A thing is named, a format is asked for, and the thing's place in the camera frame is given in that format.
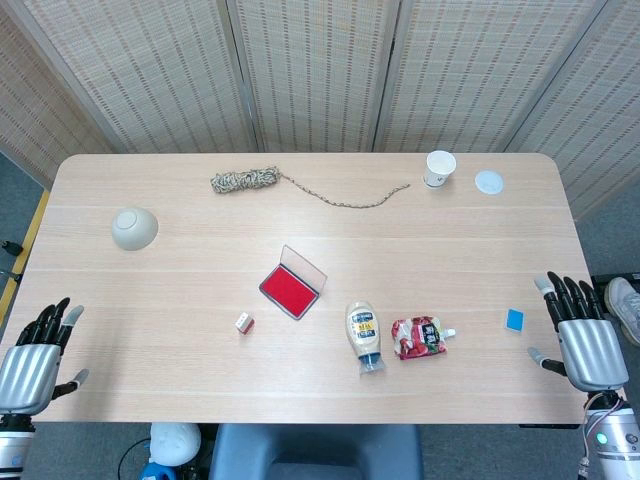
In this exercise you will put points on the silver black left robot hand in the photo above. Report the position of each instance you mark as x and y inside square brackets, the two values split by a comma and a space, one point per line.
[30, 370]

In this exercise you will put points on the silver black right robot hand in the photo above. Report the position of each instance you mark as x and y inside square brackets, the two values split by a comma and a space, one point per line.
[592, 355]

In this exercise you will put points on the red and white stamp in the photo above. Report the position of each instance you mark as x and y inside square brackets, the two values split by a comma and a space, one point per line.
[244, 323]

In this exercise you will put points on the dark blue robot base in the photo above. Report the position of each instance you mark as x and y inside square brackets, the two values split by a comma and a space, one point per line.
[315, 450]

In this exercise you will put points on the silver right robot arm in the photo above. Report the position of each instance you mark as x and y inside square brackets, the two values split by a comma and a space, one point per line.
[620, 440]

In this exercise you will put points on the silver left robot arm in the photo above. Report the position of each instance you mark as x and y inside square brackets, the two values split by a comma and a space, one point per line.
[12, 450]

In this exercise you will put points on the red ink pad clear lid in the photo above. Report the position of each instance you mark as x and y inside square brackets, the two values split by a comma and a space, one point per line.
[287, 290]

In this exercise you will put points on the grey sneaker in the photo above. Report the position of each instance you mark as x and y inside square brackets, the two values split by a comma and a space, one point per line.
[625, 305]

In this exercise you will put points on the small blue white block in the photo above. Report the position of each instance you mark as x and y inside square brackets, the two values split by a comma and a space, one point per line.
[515, 320]

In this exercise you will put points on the black caster wheel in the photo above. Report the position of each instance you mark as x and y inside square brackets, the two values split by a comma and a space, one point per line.
[10, 246]

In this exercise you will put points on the white rounded shell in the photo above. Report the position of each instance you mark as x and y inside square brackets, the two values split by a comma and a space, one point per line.
[175, 442]

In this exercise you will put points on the blue plastic part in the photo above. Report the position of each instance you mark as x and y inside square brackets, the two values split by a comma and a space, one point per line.
[157, 472]

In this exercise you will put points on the beige upturned bowl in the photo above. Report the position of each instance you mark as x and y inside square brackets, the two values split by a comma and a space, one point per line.
[134, 230]

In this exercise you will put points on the red spouted food pouch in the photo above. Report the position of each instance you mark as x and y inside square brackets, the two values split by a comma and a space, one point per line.
[417, 337]

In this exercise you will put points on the mayonnaise squeeze bottle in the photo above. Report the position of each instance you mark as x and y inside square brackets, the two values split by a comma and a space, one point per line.
[364, 332]

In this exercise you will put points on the white paper cup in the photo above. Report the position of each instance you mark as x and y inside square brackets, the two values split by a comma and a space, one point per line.
[439, 172]

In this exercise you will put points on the woven folding screen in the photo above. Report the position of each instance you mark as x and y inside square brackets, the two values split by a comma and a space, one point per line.
[320, 75]

